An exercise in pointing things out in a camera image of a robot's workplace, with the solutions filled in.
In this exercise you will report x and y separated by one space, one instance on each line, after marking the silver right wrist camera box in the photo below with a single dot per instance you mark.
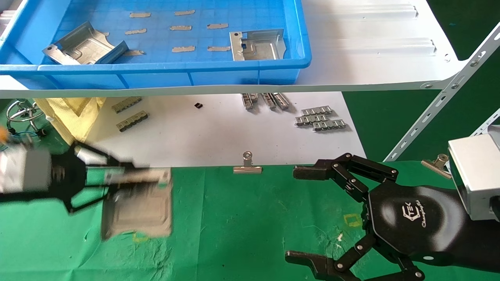
476 175

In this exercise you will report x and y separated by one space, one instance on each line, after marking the white perforated shelf brace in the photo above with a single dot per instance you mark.
441 99
488 125

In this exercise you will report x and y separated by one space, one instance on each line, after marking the silver binder clip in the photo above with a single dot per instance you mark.
437 166
247 169

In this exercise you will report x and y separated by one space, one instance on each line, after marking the green table cloth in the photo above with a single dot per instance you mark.
242 218

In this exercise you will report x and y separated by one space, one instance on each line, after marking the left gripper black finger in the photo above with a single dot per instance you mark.
91 199
129 171

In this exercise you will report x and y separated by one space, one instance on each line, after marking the stamped sheet metal bracket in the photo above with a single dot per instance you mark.
136 210
261 48
84 47

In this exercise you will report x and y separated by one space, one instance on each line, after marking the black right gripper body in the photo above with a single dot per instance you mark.
422 226

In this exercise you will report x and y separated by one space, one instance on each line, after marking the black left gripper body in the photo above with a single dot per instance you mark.
68 175

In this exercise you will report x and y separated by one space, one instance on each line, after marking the brown tape strip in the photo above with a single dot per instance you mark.
183 49
217 26
218 48
181 27
184 12
140 15
135 31
136 52

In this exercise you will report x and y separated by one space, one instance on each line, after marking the dark grey terminal strip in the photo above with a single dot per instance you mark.
133 121
127 105

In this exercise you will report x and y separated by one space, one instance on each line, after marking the yellow cloth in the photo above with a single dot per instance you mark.
70 117

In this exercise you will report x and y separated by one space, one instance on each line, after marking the blue plastic bin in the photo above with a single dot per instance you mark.
156 76

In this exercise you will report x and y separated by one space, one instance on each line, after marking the silver metal clip part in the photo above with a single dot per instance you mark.
281 100
268 100
249 100

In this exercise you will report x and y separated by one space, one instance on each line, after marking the silver connector strip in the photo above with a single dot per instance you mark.
316 111
329 125
311 119

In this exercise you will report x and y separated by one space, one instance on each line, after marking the white metal shelf board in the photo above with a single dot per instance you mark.
371 66

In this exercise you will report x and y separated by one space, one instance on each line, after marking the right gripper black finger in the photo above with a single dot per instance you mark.
312 171
320 267

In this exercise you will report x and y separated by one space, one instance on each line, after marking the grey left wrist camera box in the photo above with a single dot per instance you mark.
23 171

